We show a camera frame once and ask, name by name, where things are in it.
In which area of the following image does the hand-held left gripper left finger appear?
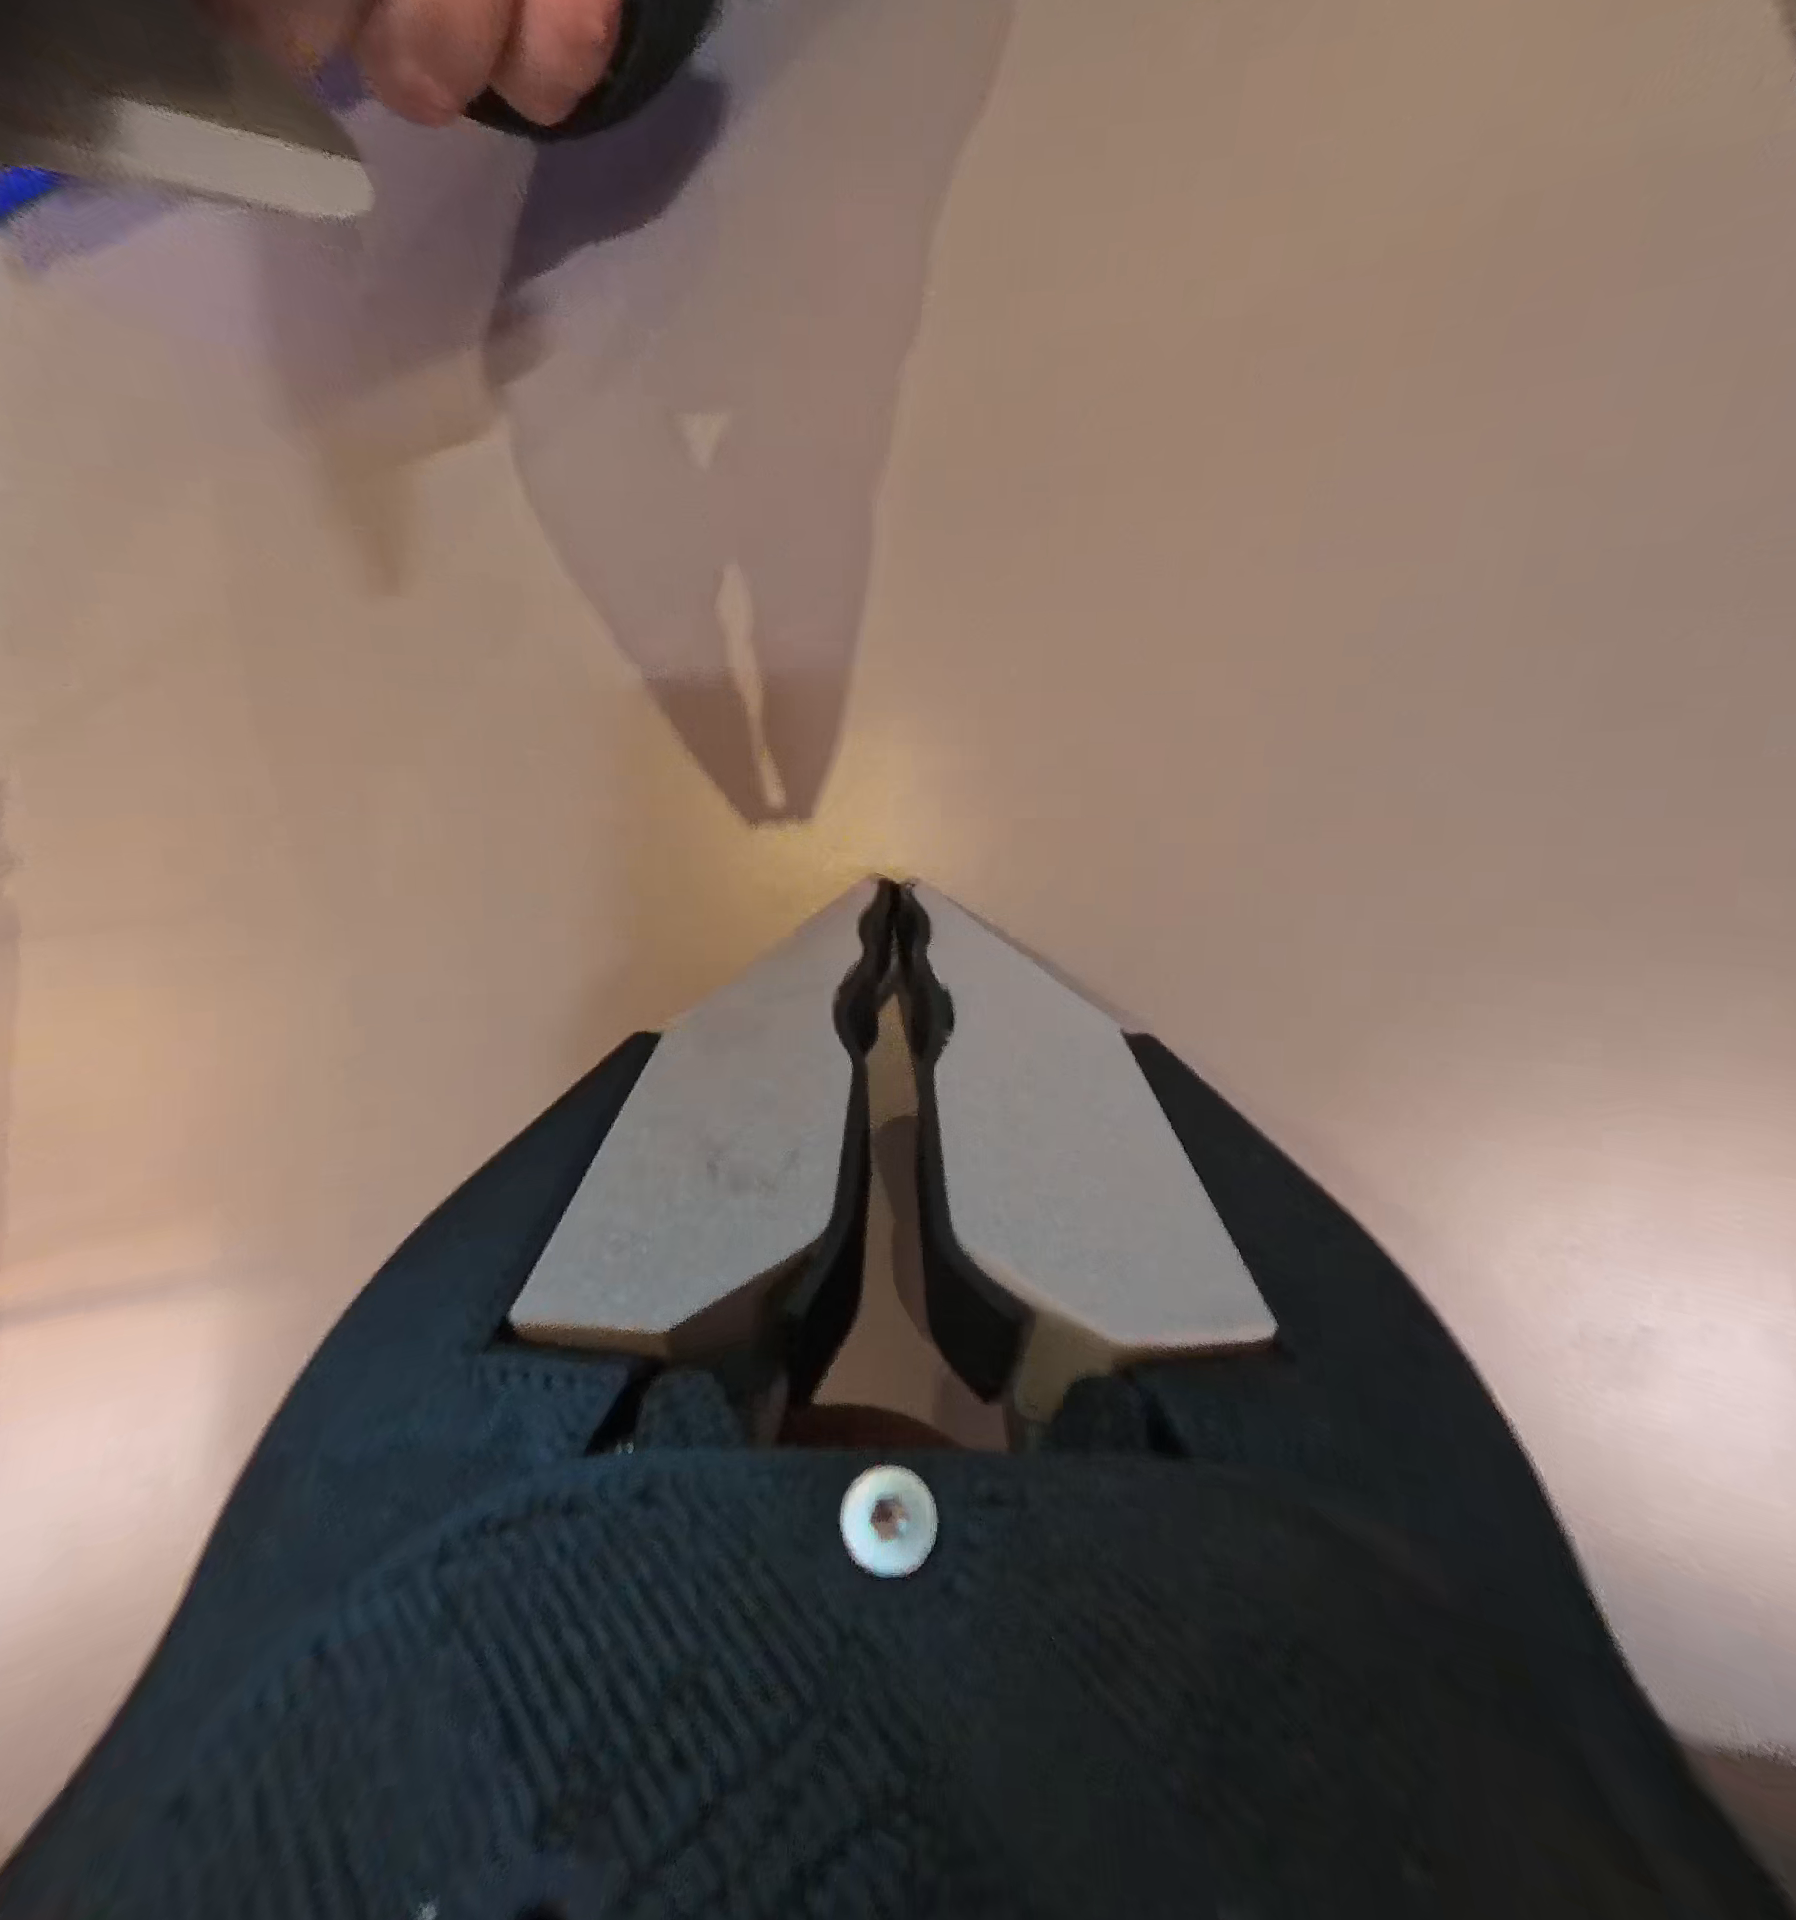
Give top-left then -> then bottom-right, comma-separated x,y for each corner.
508,878 -> 900,1428

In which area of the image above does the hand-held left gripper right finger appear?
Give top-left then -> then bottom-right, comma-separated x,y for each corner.
896,880 -> 1279,1424

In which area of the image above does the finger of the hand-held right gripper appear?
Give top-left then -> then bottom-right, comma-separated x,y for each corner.
27,60 -> 379,224

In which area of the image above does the person's right hand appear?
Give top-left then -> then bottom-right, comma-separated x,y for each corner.
315,0 -> 625,134

